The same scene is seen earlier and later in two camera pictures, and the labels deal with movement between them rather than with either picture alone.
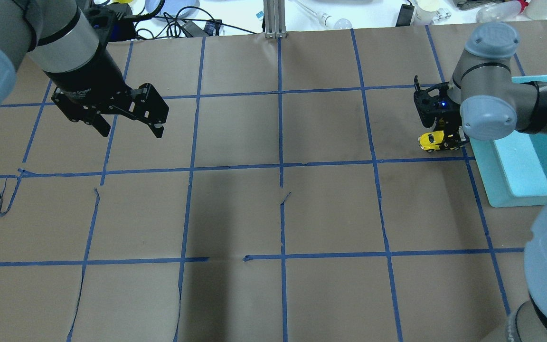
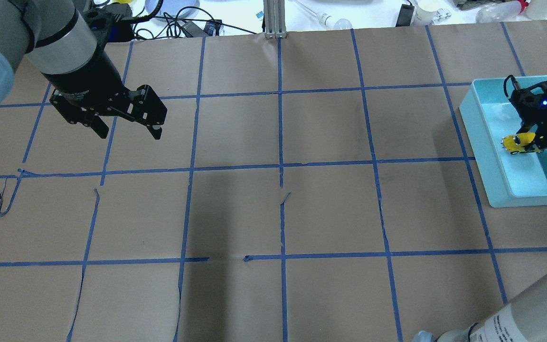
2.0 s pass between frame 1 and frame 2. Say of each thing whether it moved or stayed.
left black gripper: stayed
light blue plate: stayed
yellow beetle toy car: moved
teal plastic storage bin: stayed
